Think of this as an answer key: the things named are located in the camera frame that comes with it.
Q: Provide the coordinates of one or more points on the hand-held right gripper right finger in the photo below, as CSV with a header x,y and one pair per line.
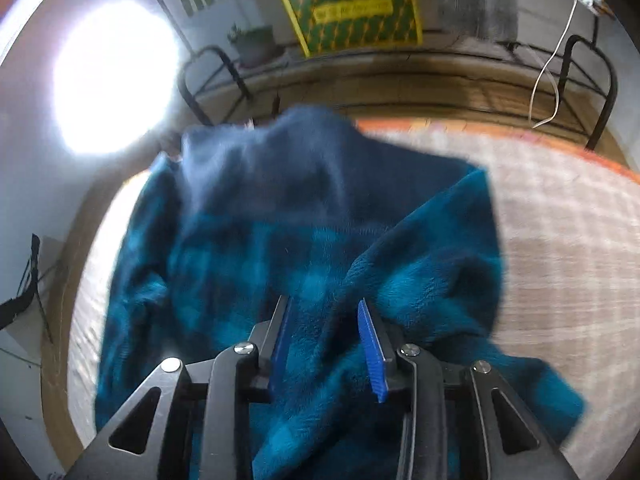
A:
x,y
372,355

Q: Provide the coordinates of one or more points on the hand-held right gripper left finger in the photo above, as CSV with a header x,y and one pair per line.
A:
x,y
280,345

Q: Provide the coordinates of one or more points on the blue plaid fleece shirt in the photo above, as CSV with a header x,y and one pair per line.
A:
x,y
320,220

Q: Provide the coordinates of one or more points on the black metal clothes rack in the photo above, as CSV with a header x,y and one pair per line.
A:
x,y
603,110

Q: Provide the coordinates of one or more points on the beige checked blanket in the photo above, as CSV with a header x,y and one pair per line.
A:
x,y
560,260

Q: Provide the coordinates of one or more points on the black tripod stand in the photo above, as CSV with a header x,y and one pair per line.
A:
x,y
15,307

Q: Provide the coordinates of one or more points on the dark plant pot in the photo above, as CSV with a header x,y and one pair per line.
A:
x,y
255,45

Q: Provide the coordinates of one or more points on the yellow green patterned box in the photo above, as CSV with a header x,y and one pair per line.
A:
x,y
350,15

